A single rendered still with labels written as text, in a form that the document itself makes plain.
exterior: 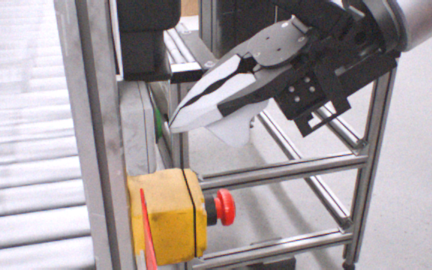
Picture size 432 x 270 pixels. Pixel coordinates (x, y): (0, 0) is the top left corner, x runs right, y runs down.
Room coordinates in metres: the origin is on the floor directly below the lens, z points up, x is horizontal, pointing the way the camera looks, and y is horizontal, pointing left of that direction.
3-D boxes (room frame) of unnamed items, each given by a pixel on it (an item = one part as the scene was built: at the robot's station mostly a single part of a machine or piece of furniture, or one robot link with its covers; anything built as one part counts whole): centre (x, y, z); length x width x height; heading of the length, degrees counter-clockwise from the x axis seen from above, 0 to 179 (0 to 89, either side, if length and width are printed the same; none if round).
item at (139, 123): (0.39, 0.07, 0.95); 0.07 x 0.03 x 0.07; 13
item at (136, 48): (0.46, 0.09, 1.02); 0.10 x 0.07 x 0.06; 13
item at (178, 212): (0.43, 0.05, 0.84); 0.15 x 0.09 x 0.07; 13
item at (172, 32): (1.18, 0.08, 0.74); 0.28 x 0.02 x 0.02; 16
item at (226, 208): (0.41, 0.00, 0.84); 0.04 x 0.04 x 0.04; 13
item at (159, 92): (1.59, 0.20, 0.41); 0.45 x 0.06 x 0.08; 16
